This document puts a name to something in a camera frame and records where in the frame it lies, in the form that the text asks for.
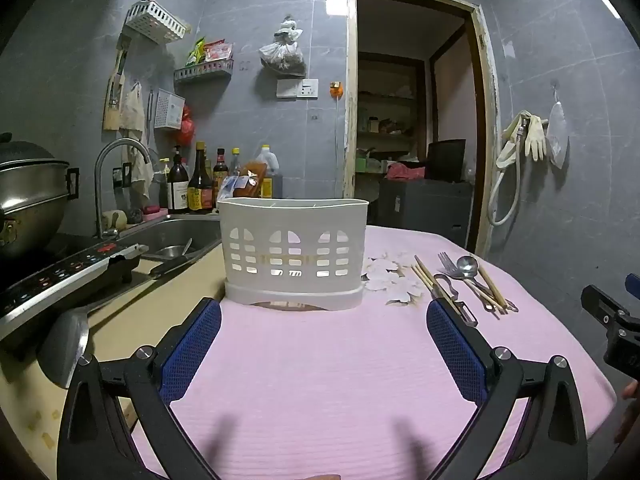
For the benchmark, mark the wooden cutting board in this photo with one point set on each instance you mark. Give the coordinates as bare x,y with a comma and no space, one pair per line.
111,120

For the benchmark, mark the red cloth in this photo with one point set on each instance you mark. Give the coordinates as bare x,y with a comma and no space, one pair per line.
406,171

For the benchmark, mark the hanging bag of dried goods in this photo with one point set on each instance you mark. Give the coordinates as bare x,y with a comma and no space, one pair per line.
282,55

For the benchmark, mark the white wall switch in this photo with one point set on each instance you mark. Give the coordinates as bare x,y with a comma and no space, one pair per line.
287,88

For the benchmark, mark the dark glass pump bottle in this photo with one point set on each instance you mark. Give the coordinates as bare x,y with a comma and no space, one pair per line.
177,185

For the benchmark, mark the white slotted wall basket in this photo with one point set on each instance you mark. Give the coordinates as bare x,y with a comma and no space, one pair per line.
155,22

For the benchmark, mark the steel bowl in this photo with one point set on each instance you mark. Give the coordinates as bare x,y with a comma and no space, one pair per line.
170,251

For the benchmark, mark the metal peeler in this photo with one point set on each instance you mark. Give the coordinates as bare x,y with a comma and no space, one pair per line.
469,312

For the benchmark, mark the orange spice bag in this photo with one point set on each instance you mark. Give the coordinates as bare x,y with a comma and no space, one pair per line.
250,180

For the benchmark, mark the cream rubber glove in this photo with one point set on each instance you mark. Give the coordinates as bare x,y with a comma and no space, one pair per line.
507,152
536,140

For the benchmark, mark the wooden shelf unit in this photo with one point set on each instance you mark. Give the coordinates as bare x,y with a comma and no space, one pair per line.
395,105

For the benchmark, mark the person's right hand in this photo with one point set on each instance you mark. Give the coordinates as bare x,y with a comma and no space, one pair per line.
632,410

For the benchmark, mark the dark grey cabinet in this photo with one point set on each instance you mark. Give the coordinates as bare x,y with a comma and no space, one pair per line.
425,210

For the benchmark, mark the white wall socket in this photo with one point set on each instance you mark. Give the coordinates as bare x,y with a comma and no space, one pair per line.
308,89

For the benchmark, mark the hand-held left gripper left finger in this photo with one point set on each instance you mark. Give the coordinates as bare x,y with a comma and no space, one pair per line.
192,350

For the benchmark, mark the stained dish rag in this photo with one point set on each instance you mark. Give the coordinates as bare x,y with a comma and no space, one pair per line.
132,110

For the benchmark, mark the hanging kitchen knife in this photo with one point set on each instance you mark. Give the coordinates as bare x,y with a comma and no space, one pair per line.
116,90

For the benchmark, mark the curved metal faucet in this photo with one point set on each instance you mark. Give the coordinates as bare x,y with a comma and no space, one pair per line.
107,155

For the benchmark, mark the spoon in steel bowl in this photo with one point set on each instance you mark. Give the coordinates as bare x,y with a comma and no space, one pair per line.
187,245

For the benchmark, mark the steel kitchen sink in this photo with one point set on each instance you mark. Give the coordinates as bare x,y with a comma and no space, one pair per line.
185,227

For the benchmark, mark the pink soap dish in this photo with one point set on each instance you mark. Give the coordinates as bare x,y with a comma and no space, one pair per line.
155,211

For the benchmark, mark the steel wool scrubber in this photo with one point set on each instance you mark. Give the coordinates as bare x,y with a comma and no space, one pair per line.
136,216

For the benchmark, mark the tall soy sauce bottle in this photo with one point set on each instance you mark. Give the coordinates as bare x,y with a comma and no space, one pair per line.
200,185

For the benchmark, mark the wooden door frame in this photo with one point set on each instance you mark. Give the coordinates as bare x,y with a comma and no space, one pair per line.
351,110

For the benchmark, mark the beige loofah sponge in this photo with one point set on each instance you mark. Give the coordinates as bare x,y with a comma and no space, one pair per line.
114,220

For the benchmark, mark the orange wall hook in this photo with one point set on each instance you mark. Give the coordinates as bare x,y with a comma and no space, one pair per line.
336,89

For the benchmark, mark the induction cooker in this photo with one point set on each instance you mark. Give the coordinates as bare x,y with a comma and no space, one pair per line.
50,280

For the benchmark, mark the red-label sauce bottle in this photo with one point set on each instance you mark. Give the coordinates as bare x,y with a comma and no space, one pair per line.
220,170

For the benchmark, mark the metal fork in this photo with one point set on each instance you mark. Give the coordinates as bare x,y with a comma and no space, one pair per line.
450,266

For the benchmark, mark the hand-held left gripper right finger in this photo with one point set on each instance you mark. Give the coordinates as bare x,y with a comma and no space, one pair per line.
455,347

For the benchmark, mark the white plastic utensil basket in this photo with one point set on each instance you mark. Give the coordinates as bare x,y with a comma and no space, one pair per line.
292,230

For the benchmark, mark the red snack packet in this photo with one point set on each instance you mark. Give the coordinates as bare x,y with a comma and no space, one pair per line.
219,51

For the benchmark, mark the grey wall rack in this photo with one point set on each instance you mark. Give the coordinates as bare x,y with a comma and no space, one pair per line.
202,72

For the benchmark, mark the metal spoon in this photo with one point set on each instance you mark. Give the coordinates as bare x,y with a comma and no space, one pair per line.
467,266

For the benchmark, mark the yellow-cap clear bottle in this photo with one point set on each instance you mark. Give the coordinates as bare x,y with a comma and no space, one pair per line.
235,160

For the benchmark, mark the pink floral tablecloth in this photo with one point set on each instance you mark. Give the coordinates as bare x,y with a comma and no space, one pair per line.
325,375

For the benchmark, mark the white perforated wall holder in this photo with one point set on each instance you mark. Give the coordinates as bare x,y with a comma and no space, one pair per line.
169,108

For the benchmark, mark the clear plastic bag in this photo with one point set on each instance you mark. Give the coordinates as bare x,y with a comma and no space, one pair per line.
557,135

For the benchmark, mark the red plastic bag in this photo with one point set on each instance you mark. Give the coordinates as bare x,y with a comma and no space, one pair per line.
186,127

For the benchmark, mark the large oil jug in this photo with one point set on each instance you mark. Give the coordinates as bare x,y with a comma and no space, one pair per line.
269,165

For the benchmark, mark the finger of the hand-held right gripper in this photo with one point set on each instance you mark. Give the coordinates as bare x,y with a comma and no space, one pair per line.
602,302
634,282

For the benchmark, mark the green snack packet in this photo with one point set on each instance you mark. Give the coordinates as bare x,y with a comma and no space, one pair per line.
196,52

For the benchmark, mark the white and blue bag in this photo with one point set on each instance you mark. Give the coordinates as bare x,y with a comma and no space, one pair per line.
230,187

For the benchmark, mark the clear pump bottle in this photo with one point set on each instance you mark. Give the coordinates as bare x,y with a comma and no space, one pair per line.
163,185

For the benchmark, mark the metal steamer pot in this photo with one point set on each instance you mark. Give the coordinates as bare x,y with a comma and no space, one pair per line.
27,190

